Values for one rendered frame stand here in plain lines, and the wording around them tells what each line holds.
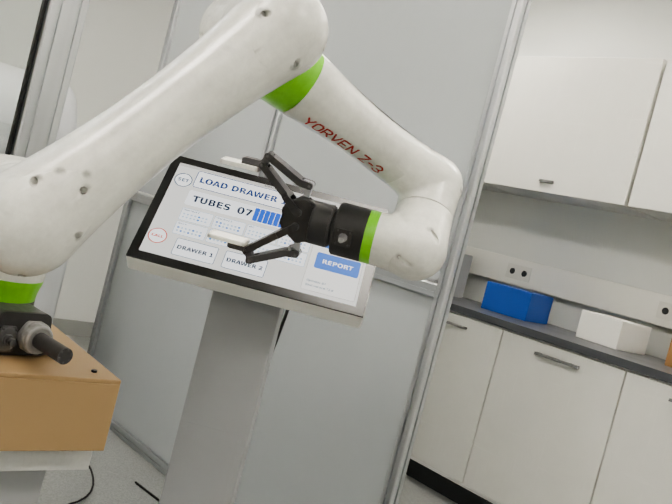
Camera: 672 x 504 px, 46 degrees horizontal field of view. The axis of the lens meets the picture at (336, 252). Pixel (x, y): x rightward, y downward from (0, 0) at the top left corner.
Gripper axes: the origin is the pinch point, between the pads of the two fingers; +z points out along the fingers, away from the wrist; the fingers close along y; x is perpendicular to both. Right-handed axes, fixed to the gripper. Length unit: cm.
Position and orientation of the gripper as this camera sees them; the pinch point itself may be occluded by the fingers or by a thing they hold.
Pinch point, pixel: (222, 198)
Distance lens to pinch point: 140.3
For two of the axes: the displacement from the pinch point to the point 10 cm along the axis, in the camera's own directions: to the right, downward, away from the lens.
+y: -2.1, 9.3, 3.1
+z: -9.6, -2.5, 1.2
